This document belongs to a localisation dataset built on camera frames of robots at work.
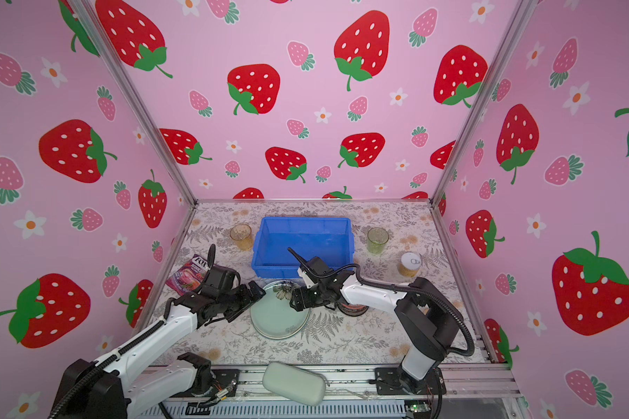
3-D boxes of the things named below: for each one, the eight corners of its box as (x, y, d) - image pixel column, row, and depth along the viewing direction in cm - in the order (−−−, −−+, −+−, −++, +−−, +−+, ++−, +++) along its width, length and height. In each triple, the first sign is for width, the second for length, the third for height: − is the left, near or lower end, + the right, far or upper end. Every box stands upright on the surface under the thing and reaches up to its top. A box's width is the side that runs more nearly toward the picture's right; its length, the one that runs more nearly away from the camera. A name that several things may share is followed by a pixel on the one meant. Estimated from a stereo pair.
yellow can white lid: (399, 277, 99) (403, 269, 94) (396, 260, 103) (399, 251, 99) (418, 277, 99) (423, 269, 94) (414, 260, 103) (418, 251, 99)
